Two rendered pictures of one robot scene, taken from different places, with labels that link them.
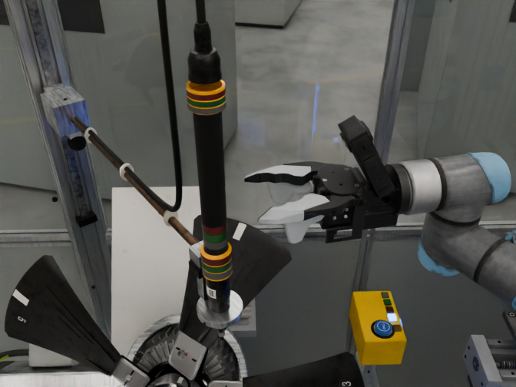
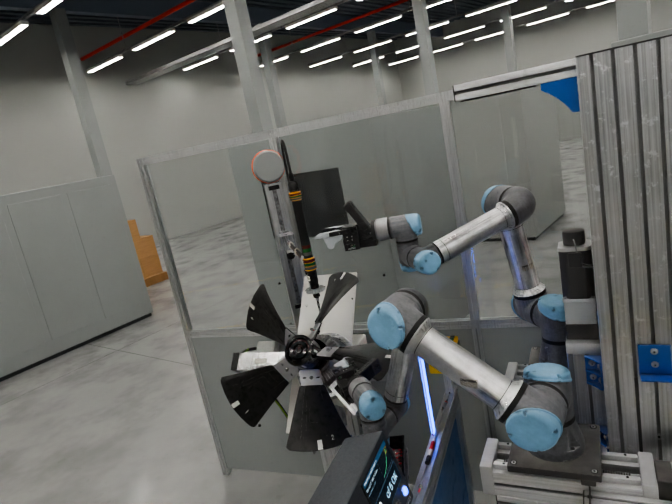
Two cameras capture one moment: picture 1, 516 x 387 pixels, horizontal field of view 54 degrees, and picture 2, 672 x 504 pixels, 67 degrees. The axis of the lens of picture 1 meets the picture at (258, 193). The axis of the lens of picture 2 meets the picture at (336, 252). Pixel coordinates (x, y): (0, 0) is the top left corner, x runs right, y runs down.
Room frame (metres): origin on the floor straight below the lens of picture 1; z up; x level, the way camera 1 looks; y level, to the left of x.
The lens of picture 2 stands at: (-1.05, -0.81, 1.95)
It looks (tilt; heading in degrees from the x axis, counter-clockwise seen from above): 12 degrees down; 26
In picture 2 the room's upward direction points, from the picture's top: 11 degrees counter-clockwise
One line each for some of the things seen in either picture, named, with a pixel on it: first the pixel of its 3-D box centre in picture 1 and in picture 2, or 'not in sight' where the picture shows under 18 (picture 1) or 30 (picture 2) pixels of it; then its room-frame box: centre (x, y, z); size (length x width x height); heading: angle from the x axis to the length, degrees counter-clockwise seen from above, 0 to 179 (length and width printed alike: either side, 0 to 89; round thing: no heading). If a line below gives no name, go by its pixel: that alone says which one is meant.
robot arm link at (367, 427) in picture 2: not in sight; (377, 427); (0.23, -0.22, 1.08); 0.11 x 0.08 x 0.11; 170
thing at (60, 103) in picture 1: (64, 110); (286, 241); (1.02, 0.43, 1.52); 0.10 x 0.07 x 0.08; 37
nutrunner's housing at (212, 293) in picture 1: (213, 202); (304, 236); (0.52, 0.06, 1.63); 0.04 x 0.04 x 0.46
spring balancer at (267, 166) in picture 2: not in sight; (268, 166); (1.10, 0.49, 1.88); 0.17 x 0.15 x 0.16; 92
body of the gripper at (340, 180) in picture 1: (356, 198); (359, 234); (0.56, -0.14, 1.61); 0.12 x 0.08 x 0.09; 102
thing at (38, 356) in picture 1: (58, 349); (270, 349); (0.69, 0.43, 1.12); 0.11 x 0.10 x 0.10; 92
